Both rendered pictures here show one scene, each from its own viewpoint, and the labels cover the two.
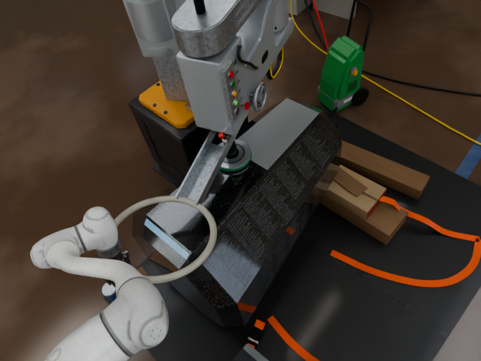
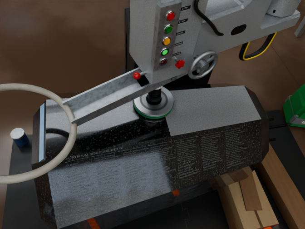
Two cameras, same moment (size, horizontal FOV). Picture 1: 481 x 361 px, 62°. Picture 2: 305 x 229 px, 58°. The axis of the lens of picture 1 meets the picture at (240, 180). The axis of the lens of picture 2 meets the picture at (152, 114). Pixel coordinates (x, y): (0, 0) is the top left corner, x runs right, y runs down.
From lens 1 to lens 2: 0.85 m
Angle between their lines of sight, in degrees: 13
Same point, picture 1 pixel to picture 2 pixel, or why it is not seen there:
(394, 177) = (295, 217)
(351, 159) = (270, 173)
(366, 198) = (254, 217)
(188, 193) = (78, 107)
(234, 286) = (65, 213)
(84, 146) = (92, 25)
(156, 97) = not seen: hidden behind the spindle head
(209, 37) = not seen: outside the picture
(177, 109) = not seen: hidden behind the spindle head
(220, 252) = (72, 176)
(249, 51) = (220, 11)
